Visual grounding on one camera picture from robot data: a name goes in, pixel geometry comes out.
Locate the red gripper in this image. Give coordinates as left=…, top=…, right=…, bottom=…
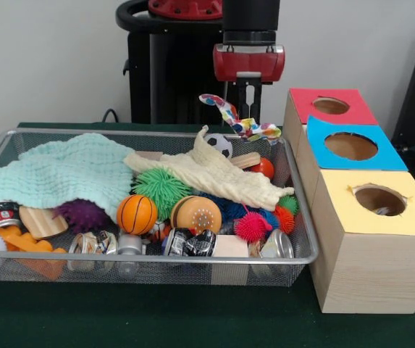
left=213, top=43, right=286, bottom=124

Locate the shallow mesh bin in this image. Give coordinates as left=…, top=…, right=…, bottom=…
left=0, top=128, right=319, bottom=287

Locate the wooden box with three holes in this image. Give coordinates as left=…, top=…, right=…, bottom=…
left=282, top=88, right=415, bottom=315

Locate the small toy soccer ball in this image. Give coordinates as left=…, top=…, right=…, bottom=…
left=204, top=133, right=234, bottom=159

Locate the cream waffle cloth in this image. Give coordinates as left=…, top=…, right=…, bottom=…
left=124, top=125, right=295, bottom=212

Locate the hamburger toy ball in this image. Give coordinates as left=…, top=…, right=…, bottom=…
left=169, top=195, right=223, bottom=235

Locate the green spiky rubber ball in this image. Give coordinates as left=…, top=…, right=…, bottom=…
left=131, top=167, right=193, bottom=211

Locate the crushed silver can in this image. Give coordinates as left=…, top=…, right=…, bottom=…
left=261, top=228, right=295, bottom=259

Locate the orange toy basketball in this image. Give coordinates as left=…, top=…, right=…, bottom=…
left=116, top=194, right=159, bottom=236

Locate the mint green waffle cloth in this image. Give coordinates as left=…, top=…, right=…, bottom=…
left=0, top=133, right=135, bottom=222

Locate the purple spiky rubber ball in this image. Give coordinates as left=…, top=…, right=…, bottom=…
left=53, top=198, right=111, bottom=235

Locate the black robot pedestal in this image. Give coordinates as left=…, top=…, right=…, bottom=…
left=115, top=0, right=248, bottom=126

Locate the black cable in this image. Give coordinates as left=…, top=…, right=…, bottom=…
left=101, top=107, right=122, bottom=124

